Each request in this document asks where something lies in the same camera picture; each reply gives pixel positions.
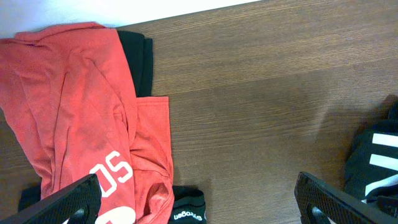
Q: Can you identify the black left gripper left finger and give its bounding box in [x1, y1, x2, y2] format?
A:
[1, 174, 101, 224]

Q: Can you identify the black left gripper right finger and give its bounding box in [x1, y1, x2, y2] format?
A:
[294, 172, 397, 224]

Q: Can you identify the dark green t-shirt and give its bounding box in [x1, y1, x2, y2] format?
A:
[344, 104, 397, 218]

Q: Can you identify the black garment with white logo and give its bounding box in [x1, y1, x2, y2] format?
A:
[17, 30, 208, 224]

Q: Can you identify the red soccer t-shirt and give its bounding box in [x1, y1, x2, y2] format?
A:
[0, 21, 175, 224]

